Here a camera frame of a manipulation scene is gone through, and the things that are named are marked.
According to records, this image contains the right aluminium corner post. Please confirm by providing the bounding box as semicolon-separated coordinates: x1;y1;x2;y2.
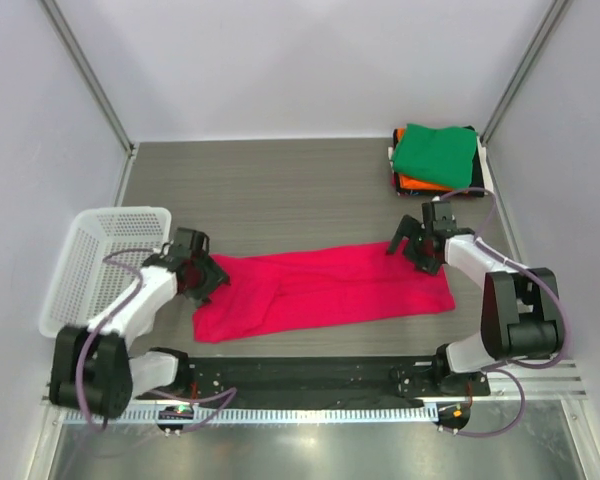
481;0;572;144

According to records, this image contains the white plastic basket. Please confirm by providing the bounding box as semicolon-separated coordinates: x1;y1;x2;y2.
38;206;172;338

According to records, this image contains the pink t shirt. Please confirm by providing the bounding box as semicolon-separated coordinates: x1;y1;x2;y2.
192;242;455;343

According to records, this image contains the aluminium corner post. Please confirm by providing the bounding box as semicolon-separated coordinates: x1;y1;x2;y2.
38;0;134;157
481;0;572;144

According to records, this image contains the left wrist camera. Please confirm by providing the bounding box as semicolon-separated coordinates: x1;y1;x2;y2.
161;227;210;259

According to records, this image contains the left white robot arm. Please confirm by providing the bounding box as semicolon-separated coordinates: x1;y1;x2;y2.
48;248;230;423

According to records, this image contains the aluminium rail frame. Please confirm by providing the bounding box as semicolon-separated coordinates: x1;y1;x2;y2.
40;359;589;404

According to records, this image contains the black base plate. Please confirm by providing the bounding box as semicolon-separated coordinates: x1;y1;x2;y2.
169;356;491;408

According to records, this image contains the white folded t shirt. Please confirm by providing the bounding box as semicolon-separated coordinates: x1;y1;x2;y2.
388;142;493;196

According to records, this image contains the black folded t shirt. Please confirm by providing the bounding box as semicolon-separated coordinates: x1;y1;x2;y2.
387;127;492;196

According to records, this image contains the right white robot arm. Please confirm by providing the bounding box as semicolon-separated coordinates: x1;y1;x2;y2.
387;215;568;396

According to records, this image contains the green folded t shirt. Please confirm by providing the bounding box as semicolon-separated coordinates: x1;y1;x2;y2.
391;123;478;190

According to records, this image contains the left aluminium corner post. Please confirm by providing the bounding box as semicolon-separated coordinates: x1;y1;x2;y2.
38;0;134;157

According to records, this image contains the white slotted cable duct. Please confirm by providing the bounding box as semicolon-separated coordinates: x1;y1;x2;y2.
63;405;439;425

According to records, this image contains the orange folded t shirt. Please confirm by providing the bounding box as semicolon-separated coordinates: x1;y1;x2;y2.
389;153;451;195

